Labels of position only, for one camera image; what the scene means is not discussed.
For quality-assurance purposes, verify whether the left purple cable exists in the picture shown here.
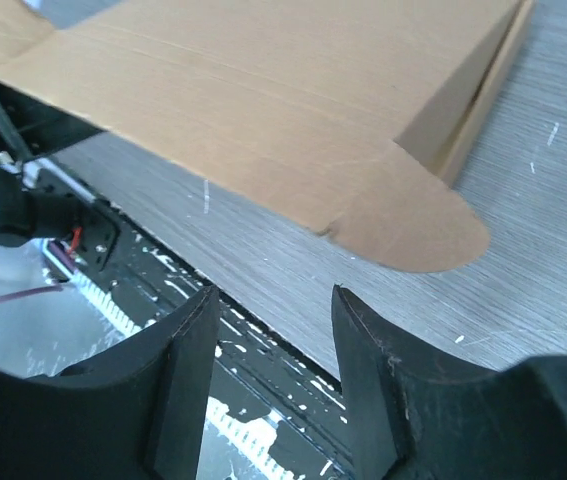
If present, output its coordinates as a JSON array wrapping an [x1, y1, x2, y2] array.
[[0, 239, 77, 312]]

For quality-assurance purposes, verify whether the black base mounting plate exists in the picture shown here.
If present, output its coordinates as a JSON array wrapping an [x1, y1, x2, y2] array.
[[27, 164, 357, 480]]

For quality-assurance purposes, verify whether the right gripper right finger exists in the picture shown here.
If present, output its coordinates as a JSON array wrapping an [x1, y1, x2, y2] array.
[[331, 286, 567, 479]]

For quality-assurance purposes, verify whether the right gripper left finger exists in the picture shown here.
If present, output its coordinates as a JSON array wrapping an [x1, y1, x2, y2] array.
[[0, 287, 220, 480]]

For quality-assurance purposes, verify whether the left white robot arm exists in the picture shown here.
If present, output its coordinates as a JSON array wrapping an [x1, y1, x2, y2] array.
[[0, 168, 85, 248]]

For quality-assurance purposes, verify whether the cardboard box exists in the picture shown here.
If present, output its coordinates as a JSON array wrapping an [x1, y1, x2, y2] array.
[[0, 1, 532, 272]]

